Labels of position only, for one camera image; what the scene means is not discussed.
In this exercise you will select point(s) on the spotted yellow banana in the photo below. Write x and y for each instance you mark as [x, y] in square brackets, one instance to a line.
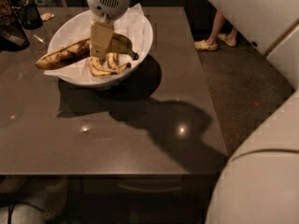
[79, 50]

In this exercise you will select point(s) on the white paper liner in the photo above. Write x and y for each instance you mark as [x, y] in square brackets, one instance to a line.
[134, 22]

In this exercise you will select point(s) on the yellow clog shoe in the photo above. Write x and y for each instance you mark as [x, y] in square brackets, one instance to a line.
[229, 42]
[203, 45]

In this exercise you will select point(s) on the small wrapper on table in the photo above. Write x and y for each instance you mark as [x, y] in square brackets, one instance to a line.
[47, 16]

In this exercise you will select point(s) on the dark appliance at left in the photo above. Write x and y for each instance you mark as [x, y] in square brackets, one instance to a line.
[12, 36]

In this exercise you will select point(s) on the black mesh pen cup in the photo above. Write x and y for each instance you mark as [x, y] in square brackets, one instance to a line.
[28, 14]

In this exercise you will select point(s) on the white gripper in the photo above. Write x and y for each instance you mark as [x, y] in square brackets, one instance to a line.
[109, 2]

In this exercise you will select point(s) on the right yellow clog shoe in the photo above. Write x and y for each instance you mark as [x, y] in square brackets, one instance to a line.
[229, 42]

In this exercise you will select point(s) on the drawer handle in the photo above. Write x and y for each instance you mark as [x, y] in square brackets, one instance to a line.
[150, 189]

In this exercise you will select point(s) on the left yellow clog shoe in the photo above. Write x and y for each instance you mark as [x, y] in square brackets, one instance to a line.
[203, 45]

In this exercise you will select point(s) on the white oval bowl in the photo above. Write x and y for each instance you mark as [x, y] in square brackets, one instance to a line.
[140, 31]

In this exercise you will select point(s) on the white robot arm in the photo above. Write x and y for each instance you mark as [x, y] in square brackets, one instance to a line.
[260, 182]

